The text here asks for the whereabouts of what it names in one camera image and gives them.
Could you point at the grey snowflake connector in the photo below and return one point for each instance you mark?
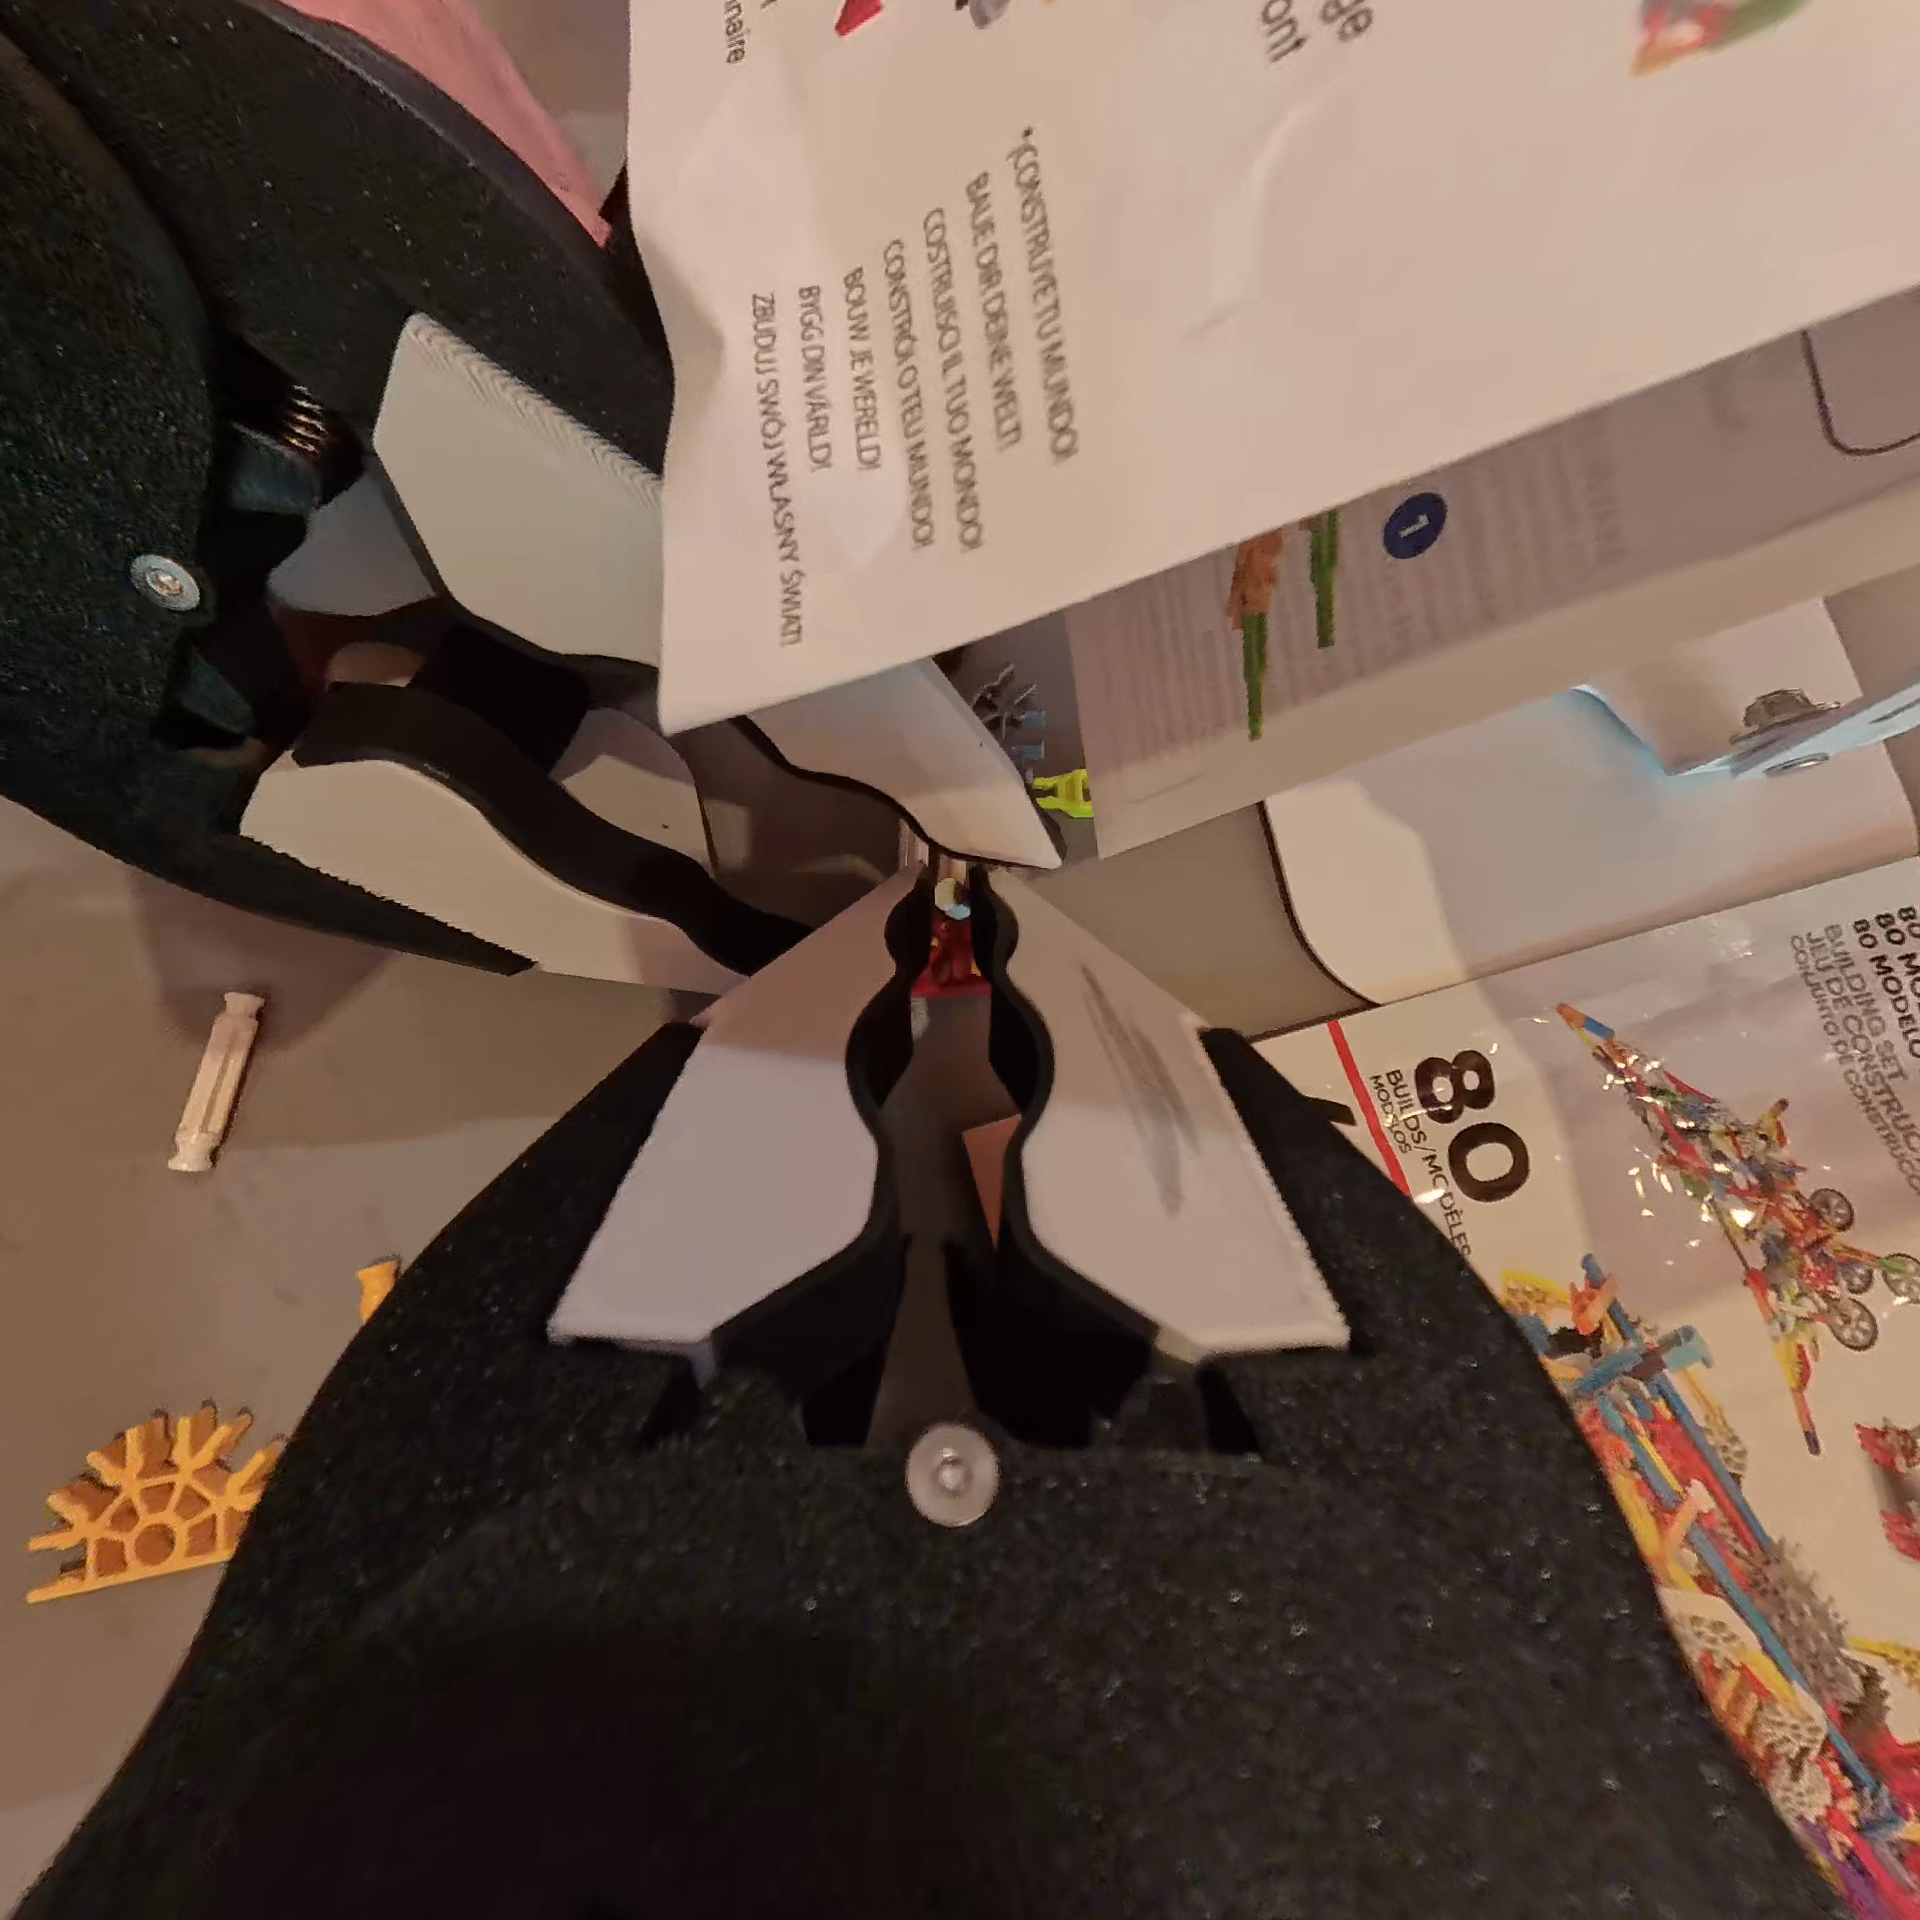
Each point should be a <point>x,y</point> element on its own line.
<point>1008,721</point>

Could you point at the yellow half-round connector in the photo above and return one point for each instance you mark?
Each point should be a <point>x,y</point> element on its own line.
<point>148,1499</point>

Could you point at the lime green toy clip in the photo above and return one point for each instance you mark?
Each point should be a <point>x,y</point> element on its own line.
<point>1065,790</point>

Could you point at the red corner connector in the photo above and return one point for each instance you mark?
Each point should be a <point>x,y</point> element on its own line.
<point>948,960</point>

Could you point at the colourful construction toy bag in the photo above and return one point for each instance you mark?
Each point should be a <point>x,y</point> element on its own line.
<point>1651,1425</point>

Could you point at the long yellow toy rod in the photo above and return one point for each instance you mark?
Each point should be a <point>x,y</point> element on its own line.
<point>377,1288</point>

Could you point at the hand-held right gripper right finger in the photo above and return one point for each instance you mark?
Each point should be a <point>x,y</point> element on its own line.
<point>1170,1184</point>

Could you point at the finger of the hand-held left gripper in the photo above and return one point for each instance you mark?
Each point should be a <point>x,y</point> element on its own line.
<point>389,833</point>
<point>509,493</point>

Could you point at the person's left hand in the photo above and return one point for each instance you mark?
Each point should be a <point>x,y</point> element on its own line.
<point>451,60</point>

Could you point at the instruction sheet with model pictures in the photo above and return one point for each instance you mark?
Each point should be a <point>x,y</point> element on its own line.
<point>1201,299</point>

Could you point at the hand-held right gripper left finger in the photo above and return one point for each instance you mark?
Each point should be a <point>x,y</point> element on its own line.
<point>720,1184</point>

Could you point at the short white toy rod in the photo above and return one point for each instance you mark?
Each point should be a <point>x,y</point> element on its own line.
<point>218,1080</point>

